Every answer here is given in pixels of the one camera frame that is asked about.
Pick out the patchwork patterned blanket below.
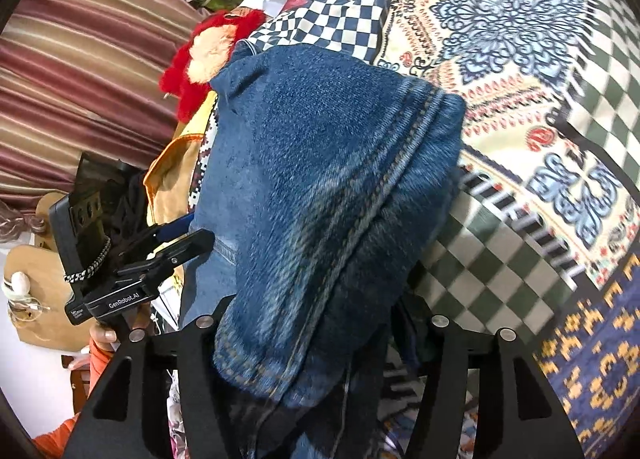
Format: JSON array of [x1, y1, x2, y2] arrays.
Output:
[[190, 0, 640, 459]]

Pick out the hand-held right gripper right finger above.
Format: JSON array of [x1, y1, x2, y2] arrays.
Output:
[[390, 289, 583, 459]]

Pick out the striped curtain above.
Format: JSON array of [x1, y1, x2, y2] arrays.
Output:
[[0, 0, 211, 220]]

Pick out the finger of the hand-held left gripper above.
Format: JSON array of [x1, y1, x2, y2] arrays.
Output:
[[117, 216, 193, 265], [117, 229, 216, 290]]

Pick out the dark plastic object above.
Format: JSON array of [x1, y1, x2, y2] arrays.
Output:
[[75, 153, 151, 260]]

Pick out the white earphone cable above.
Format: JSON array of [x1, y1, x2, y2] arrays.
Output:
[[2, 271, 51, 325]]

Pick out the person's left hand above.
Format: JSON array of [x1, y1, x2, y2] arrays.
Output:
[[90, 326, 121, 355]]

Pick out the brown cloth with orange trim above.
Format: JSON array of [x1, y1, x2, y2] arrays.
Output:
[[143, 134, 208, 230]]

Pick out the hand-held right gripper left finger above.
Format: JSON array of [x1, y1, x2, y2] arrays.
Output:
[[65, 296, 236, 459]]

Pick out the light wooden board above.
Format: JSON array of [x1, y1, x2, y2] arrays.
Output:
[[5, 191, 93, 352]]

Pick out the braided wrist strap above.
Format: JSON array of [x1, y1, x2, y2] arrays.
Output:
[[64, 236, 111, 284]]

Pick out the yellow cloth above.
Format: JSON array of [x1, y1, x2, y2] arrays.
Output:
[[175, 91, 218, 140]]

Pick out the red plush toy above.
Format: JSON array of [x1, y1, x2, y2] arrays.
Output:
[[159, 9, 268, 124]]

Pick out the blue denim jacket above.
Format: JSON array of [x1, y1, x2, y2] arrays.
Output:
[[177, 41, 468, 459]]

